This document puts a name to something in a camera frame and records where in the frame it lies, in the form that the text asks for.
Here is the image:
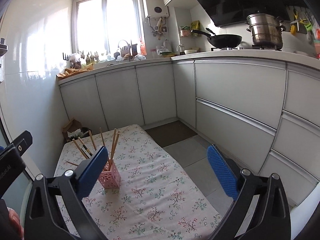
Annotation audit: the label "pink perforated utensil holder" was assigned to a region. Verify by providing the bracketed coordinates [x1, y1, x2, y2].
[98, 161, 121, 189]

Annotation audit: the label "black chopstick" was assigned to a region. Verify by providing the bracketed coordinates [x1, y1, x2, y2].
[78, 137, 93, 158]

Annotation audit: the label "white lower kitchen cabinets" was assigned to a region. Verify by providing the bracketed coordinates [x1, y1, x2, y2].
[59, 51, 319, 205]

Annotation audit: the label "person's left hand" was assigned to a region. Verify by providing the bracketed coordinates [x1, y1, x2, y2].
[7, 207, 24, 239]

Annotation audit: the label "brown paper bag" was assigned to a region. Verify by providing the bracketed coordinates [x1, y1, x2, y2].
[62, 118, 82, 140]

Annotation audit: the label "floral tablecloth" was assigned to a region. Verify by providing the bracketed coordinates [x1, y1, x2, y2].
[53, 123, 223, 240]

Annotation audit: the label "dark floor mat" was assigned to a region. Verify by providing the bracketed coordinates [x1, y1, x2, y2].
[146, 121, 197, 148]

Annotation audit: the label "yellow cloth on counter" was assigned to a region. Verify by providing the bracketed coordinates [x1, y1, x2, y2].
[56, 64, 94, 80]

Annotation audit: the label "white bowl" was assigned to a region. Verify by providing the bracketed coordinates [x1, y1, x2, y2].
[184, 49, 197, 55]

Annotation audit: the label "gas stove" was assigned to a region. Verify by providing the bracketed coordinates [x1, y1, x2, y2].
[211, 45, 281, 51]

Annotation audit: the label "black wok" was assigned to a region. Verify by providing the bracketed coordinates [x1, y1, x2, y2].
[191, 28, 242, 49]

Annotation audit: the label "window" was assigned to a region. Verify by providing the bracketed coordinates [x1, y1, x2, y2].
[71, 0, 145, 54]

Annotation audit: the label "stainless steel steamer pot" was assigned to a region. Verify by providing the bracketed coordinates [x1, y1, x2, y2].
[247, 13, 286, 50]

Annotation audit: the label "yellow hanging utensil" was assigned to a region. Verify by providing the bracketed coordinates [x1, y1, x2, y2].
[290, 9, 299, 35]

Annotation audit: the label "white water heater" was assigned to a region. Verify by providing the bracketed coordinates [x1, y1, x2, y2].
[143, 0, 169, 18]

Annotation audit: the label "door handle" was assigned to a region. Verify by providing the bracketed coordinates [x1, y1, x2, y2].
[0, 38, 8, 57]

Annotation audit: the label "wall spice rack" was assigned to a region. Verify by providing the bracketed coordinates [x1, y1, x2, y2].
[179, 21, 200, 37]

